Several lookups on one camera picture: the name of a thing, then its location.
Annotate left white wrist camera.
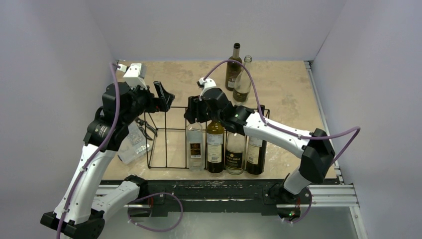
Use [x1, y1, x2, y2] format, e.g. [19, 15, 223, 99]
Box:
[117, 63, 148, 90]

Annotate clear bottle black label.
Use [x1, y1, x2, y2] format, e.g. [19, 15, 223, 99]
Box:
[225, 132, 246, 175]

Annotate black table front rail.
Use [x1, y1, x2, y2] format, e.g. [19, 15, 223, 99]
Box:
[96, 178, 360, 219]

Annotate green bottle white label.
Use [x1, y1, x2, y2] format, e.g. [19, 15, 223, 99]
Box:
[206, 121, 224, 173]

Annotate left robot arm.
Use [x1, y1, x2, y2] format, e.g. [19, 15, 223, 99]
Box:
[40, 81, 175, 239]

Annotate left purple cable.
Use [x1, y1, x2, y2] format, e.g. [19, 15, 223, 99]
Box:
[55, 62, 121, 239]

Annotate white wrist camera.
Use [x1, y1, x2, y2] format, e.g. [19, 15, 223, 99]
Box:
[117, 63, 148, 90]
[197, 77, 216, 101]

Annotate black pruning shears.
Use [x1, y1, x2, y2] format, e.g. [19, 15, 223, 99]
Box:
[135, 118, 158, 140]

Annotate black wire wine rack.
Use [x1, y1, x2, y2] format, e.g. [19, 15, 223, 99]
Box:
[143, 106, 270, 171]

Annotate purple cable loop under table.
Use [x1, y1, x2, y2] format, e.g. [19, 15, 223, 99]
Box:
[127, 191, 184, 233]

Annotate dark bottle silver neck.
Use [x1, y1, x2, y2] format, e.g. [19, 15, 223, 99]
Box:
[225, 42, 242, 91]

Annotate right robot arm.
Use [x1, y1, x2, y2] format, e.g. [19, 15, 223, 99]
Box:
[184, 88, 335, 203]

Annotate clear bottle black cap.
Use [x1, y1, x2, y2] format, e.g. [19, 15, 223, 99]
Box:
[185, 122, 204, 171]

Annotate clear tall bottle dark label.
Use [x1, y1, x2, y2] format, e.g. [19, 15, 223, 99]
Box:
[233, 68, 251, 105]

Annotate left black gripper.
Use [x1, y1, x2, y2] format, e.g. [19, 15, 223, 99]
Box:
[122, 80, 174, 125]

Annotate dark green wine bottle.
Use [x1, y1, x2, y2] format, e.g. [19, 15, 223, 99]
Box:
[246, 105, 268, 175]

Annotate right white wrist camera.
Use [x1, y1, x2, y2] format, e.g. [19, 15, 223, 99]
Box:
[197, 77, 216, 101]

